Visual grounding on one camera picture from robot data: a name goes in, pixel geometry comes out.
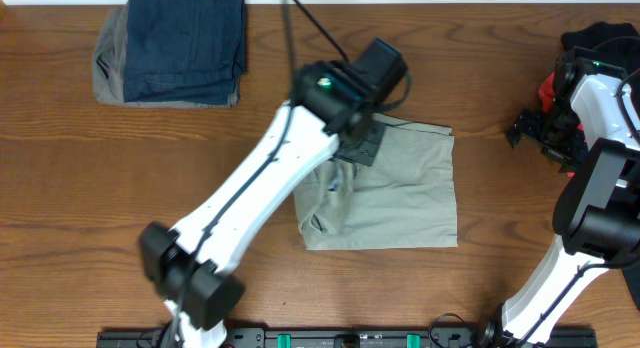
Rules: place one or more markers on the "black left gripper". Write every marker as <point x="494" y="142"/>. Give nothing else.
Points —
<point x="368" y="157"/>

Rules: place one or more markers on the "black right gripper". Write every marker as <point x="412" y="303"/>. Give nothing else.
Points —
<point x="529" y="126"/>

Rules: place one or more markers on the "khaki shorts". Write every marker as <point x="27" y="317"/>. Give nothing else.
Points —
<point x="405" y="199"/>

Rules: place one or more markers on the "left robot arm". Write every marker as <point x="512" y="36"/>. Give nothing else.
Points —
<point x="191" y="264"/>

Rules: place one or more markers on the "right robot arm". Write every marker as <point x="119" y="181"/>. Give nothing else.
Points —
<point x="596" y="218"/>

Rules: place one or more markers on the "red garment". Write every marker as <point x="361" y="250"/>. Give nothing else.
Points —
<point x="547" y="93"/>

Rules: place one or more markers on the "black t-shirt with print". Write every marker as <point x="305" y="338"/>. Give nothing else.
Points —
<point x="621" y="39"/>

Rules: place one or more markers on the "folded dark blue jeans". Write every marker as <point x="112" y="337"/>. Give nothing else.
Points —
<point x="191" y="51"/>

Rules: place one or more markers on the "folded grey trousers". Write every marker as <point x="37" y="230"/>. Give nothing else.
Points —
<point x="108" y="61"/>

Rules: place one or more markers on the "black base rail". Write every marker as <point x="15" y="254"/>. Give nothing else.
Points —
<point x="259" y="338"/>

